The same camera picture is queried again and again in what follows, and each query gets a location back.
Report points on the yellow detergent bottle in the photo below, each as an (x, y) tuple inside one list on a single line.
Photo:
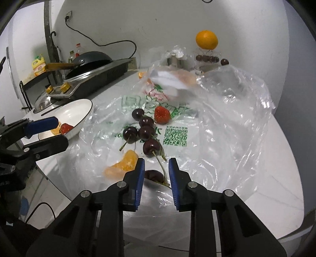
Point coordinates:
[(38, 65)]

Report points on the red cap sauce bottle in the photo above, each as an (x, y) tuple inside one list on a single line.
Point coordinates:
[(78, 49)]

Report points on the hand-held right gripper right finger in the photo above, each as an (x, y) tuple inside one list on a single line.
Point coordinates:
[(172, 180)]

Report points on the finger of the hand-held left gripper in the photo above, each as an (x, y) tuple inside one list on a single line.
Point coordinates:
[(42, 125), (51, 144)]

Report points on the steel wok lid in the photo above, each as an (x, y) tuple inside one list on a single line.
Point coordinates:
[(43, 102)]

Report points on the white wall outlet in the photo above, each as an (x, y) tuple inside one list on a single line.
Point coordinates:
[(68, 16)]

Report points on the black chopstick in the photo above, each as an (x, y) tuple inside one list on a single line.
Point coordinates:
[(51, 110)]

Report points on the grey vertical pipe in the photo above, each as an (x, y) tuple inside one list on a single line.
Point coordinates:
[(47, 29)]

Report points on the red strawberry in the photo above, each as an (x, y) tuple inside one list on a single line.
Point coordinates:
[(66, 128), (162, 115)]

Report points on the steel cup in crumpled bag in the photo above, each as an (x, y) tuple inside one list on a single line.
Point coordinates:
[(176, 59)]

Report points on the whole orange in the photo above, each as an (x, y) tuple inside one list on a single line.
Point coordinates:
[(206, 39)]

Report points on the clear printed plastic bag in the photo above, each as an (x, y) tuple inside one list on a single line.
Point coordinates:
[(222, 123)]

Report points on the white round plate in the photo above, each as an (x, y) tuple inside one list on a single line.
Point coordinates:
[(74, 112)]

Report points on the peeled orange segment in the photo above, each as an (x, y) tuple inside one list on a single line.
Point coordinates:
[(122, 166), (55, 130)]

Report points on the clear box of dark fruit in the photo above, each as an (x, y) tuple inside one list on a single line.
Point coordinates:
[(207, 58)]

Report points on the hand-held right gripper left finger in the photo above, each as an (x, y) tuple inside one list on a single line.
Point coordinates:
[(140, 178)]

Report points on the clear oil bottle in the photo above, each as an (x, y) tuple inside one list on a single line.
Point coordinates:
[(71, 56)]

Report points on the black metal rack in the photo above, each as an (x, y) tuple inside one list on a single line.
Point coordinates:
[(32, 82)]

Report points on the black umbrella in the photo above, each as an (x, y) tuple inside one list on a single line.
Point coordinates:
[(53, 49)]

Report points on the silver induction cooker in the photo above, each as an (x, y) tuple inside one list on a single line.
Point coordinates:
[(98, 76)]

